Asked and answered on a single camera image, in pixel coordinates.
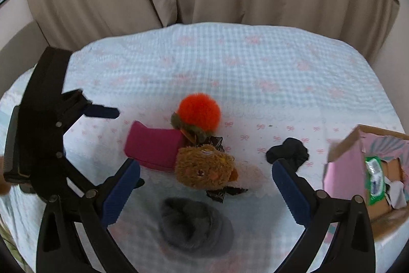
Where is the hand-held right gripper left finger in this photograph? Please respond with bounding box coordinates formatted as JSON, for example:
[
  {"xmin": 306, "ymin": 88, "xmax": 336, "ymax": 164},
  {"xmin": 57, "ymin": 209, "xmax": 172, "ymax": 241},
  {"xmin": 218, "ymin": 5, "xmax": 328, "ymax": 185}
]
[{"xmin": 36, "ymin": 158, "xmax": 142, "ymax": 273}]

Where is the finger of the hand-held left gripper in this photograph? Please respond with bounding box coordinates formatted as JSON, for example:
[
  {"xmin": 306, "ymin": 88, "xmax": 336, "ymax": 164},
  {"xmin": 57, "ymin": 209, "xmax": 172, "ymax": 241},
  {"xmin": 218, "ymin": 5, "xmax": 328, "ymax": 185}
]
[
  {"xmin": 61, "ymin": 89, "xmax": 121, "ymax": 133},
  {"xmin": 56, "ymin": 145, "xmax": 97, "ymax": 197}
]

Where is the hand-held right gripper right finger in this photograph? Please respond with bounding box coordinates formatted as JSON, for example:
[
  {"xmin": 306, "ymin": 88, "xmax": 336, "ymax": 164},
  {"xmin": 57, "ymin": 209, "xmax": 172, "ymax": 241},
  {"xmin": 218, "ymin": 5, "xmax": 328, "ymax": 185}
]
[{"xmin": 272, "ymin": 159, "xmax": 377, "ymax": 273}]

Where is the brown plush toy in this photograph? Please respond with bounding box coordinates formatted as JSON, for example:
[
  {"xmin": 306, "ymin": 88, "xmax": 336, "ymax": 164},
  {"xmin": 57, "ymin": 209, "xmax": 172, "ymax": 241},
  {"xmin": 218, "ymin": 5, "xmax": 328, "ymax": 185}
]
[{"xmin": 175, "ymin": 145, "xmax": 239, "ymax": 190}]

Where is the person's left hand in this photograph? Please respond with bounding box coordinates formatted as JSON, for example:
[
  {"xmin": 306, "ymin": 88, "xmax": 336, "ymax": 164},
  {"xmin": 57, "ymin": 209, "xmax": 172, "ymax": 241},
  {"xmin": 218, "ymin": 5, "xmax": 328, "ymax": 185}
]
[{"xmin": 0, "ymin": 155, "xmax": 11, "ymax": 196}]

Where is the black rolled sock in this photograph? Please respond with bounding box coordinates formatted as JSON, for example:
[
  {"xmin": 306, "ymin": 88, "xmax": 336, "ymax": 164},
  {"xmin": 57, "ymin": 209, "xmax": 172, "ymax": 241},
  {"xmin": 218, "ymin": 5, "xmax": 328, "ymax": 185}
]
[{"xmin": 266, "ymin": 138, "xmax": 310, "ymax": 173}]

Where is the pink cardboard box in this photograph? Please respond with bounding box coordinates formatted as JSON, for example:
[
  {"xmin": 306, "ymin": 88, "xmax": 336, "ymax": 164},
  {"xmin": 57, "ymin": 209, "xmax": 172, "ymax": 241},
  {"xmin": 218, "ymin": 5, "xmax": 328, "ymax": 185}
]
[{"xmin": 323, "ymin": 124, "xmax": 409, "ymax": 242}]

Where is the magenta folded cloth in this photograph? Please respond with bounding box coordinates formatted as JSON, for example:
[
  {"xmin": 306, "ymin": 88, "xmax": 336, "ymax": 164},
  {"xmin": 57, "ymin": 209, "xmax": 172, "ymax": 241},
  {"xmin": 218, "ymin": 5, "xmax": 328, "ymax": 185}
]
[{"xmin": 124, "ymin": 120, "xmax": 186, "ymax": 172}]

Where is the grey rolled sock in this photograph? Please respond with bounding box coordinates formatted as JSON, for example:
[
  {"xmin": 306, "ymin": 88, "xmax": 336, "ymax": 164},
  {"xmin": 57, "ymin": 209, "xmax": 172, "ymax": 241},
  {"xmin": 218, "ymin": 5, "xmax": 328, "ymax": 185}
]
[{"xmin": 159, "ymin": 196, "xmax": 234, "ymax": 258}]

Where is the green wet wipes packet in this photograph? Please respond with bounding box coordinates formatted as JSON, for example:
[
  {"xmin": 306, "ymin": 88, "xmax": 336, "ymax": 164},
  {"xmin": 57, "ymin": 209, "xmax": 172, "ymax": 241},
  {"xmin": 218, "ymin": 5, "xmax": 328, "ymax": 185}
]
[{"xmin": 364, "ymin": 155, "xmax": 392, "ymax": 206}]

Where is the leaf print cloth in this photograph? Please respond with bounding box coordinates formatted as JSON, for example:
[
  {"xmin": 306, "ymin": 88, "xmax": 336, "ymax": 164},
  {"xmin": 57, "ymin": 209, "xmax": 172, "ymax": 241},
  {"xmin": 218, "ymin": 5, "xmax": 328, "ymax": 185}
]
[{"xmin": 0, "ymin": 215, "xmax": 26, "ymax": 267}]

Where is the orange plush ball toy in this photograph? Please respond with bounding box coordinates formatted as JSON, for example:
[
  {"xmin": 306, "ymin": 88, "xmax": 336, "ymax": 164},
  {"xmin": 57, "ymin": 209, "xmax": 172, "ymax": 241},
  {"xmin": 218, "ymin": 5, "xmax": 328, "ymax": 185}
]
[{"xmin": 171, "ymin": 93, "xmax": 222, "ymax": 146}]

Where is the white crumpled paper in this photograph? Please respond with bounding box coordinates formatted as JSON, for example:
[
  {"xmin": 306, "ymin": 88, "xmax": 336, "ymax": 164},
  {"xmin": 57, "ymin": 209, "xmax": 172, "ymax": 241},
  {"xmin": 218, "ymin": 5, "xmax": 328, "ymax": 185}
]
[{"xmin": 385, "ymin": 180, "xmax": 408, "ymax": 210}]

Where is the blue checked bed sheet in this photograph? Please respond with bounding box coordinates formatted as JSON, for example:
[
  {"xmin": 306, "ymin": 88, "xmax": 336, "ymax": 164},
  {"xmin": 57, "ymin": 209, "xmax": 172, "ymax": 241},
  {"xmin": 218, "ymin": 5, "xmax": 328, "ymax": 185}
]
[{"xmin": 0, "ymin": 22, "xmax": 405, "ymax": 273}]

